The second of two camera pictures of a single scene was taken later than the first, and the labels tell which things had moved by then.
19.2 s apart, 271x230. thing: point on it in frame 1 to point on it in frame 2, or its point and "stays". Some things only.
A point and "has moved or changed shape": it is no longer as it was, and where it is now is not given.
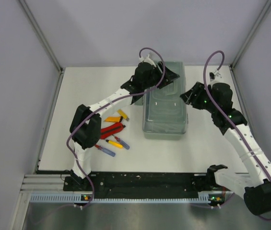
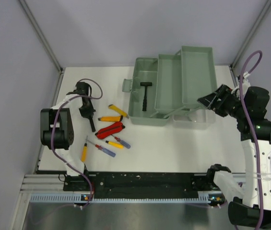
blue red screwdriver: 118,139 stays
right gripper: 192,96 to 210,101
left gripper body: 156,79 to 87,109
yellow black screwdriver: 114,143 stays
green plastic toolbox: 165,115 has moved or changed shape
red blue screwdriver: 106,150 stays
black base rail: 150,185 stays
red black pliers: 108,131 stays
